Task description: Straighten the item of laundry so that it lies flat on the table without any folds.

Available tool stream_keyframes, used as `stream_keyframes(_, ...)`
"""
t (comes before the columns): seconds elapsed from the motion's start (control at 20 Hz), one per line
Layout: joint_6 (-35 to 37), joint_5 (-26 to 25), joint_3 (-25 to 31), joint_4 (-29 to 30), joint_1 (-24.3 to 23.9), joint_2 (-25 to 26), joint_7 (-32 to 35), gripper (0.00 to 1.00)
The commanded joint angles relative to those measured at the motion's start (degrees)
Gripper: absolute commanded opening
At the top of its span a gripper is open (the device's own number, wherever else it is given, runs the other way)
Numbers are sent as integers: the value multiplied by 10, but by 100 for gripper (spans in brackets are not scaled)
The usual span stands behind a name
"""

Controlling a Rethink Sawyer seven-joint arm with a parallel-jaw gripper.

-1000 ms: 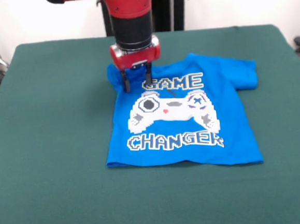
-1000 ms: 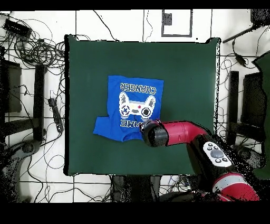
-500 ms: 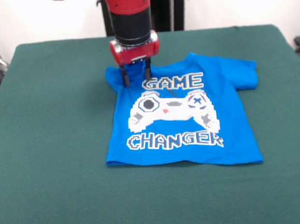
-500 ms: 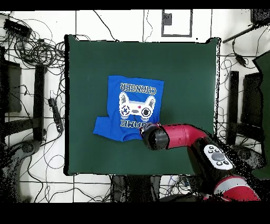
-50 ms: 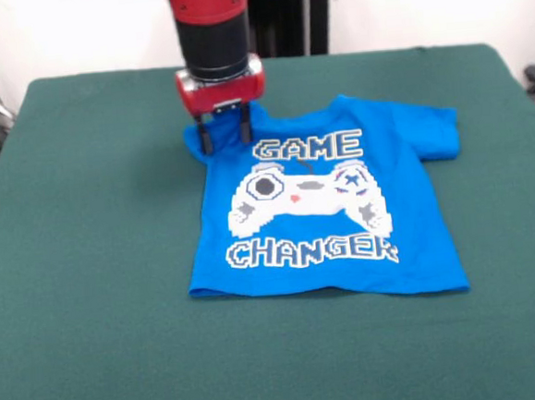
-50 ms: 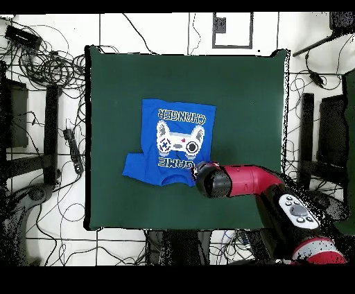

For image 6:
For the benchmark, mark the blue printed t-shirt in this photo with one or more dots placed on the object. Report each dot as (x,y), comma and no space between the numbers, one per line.
(149,166)

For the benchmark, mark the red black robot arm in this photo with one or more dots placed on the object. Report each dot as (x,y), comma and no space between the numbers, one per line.
(249,177)

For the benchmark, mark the dark flat panel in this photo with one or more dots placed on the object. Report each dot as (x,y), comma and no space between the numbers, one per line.
(16,116)
(332,130)

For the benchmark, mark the black upright bar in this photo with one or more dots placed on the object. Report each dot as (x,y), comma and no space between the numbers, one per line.
(307,138)
(51,133)

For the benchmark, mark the dark green table cloth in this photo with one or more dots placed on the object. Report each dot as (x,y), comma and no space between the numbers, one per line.
(124,77)

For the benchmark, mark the black stand leg with caster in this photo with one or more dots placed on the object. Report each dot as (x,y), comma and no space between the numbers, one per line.
(332,205)
(36,194)

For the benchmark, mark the small dark box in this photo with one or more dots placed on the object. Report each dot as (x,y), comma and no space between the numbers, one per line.
(220,25)

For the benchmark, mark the black rod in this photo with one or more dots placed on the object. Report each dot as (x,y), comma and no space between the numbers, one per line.
(313,45)

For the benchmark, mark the black speckled block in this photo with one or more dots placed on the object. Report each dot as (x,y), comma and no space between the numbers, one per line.
(342,22)

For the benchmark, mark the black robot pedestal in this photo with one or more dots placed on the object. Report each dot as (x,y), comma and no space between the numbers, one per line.
(177,246)

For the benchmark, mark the grey square frame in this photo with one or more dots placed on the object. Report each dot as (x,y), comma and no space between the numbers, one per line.
(251,30)

